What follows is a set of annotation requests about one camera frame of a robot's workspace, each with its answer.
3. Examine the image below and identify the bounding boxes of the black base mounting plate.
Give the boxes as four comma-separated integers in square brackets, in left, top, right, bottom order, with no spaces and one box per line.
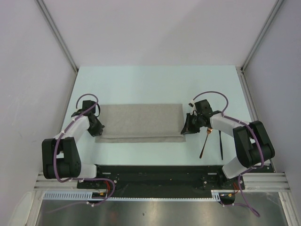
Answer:
[77,164,275,198]

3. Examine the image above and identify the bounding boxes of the copper fork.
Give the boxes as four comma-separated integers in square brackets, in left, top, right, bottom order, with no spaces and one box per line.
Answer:
[199,128,213,159]

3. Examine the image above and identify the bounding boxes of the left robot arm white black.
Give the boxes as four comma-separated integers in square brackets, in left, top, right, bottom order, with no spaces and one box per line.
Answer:
[41,100,104,188]

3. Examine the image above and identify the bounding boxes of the black knife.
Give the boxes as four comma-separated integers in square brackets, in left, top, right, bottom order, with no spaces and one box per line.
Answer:
[219,130,223,161]

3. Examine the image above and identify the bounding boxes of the aluminium corner post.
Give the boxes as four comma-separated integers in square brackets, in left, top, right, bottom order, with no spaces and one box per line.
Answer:
[34,0,79,74]
[240,0,286,73]

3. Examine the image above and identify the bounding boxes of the aluminium front rail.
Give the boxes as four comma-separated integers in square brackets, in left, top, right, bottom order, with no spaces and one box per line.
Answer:
[33,173,291,193]

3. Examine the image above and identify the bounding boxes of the white slotted cable duct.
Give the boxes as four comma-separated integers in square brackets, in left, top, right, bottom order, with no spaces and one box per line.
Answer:
[43,189,232,202]

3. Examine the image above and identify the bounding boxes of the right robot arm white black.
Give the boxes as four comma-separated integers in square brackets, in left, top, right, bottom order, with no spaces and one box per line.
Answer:
[181,99,275,189]

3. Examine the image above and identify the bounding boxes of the right aluminium corner post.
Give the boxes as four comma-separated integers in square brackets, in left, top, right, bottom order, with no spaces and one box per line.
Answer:
[240,0,286,73]

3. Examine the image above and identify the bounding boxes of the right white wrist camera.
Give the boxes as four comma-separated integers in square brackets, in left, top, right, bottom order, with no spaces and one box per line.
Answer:
[189,100,197,115]

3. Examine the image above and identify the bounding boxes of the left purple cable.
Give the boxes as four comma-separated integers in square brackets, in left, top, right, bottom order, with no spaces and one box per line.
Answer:
[46,93,116,214]

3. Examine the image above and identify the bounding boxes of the left aluminium corner post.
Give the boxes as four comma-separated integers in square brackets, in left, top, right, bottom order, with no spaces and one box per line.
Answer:
[34,0,79,74]

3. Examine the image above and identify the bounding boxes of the grey cloth napkin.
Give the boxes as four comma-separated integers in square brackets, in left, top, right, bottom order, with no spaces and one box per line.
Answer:
[95,104,186,143]

